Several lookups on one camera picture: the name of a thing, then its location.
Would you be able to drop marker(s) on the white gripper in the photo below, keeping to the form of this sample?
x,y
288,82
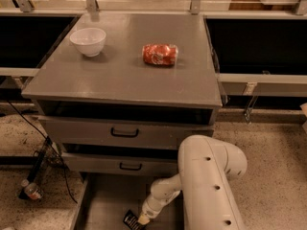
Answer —
x,y
150,208

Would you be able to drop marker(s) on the black rxbar chocolate bar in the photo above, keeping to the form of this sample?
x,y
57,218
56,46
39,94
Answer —
x,y
131,220

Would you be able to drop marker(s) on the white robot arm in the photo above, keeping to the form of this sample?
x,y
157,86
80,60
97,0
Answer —
x,y
204,167

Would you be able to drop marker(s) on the grey open bottom drawer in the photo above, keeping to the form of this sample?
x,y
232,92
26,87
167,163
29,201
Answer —
x,y
106,198

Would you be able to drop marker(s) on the grey middle drawer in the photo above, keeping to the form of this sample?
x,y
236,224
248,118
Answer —
x,y
89,163

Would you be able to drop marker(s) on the grey top drawer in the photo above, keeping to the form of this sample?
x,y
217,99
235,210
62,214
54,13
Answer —
x,y
96,132

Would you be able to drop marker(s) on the grey drawer cabinet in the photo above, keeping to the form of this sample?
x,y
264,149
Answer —
x,y
118,85

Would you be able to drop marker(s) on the plastic bottle on floor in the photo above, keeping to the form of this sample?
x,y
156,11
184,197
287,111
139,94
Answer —
x,y
31,189

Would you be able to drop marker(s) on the black stand on floor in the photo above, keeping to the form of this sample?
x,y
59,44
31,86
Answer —
x,y
34,170

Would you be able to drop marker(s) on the crushed red soda can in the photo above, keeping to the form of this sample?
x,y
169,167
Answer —
x,y
160,54

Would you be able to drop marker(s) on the white ceramic bowl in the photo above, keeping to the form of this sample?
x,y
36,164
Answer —
x,y
89,41

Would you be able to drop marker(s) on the black middle drawer handle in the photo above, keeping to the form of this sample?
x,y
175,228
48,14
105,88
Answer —
x,y
129,167

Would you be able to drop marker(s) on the black drawer handle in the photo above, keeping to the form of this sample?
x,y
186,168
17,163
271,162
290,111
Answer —
x,y
129,167
124,134

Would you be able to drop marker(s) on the black top drawer handle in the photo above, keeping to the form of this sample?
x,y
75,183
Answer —
x,y
124,134

